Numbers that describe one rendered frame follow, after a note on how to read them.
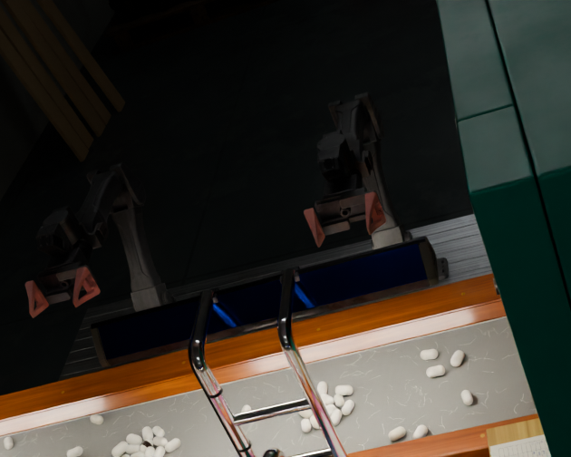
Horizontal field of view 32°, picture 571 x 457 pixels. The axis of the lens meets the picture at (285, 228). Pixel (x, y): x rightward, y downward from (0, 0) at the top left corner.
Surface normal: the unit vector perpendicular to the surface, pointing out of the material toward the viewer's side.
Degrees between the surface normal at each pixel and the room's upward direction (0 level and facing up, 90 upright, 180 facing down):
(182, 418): 0
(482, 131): 0
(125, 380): 0
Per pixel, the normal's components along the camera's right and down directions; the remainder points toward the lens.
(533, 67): -0.35, -0.79
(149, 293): -0.26, 0.09
